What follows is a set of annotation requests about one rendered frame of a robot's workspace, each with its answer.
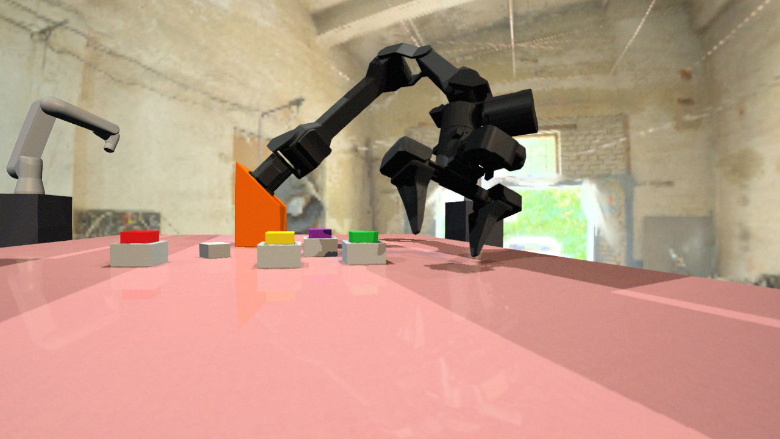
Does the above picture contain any yellow button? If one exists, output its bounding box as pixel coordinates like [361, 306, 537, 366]
[257, 231, 302, 268]

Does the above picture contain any purple button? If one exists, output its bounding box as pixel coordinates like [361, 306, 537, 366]
[303, 229, 338, 257]

